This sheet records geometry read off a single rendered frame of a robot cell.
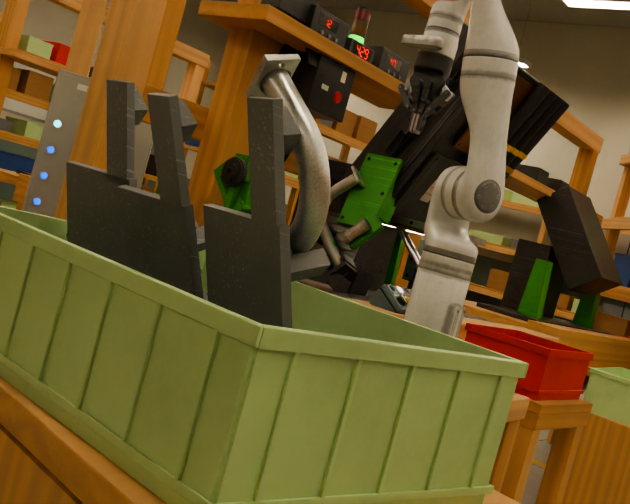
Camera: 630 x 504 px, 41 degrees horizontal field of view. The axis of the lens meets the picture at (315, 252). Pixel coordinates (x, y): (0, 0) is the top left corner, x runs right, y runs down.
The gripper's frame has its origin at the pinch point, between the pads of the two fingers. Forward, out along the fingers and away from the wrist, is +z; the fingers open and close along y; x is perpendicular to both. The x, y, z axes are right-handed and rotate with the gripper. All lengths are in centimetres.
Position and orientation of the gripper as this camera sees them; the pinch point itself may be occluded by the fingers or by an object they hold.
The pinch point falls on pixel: (416, 124)
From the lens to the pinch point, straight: 172.4
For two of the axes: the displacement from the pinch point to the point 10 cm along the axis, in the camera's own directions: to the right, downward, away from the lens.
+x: -5.9, -1.4, -7.9
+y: -7.6, -2.3, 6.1
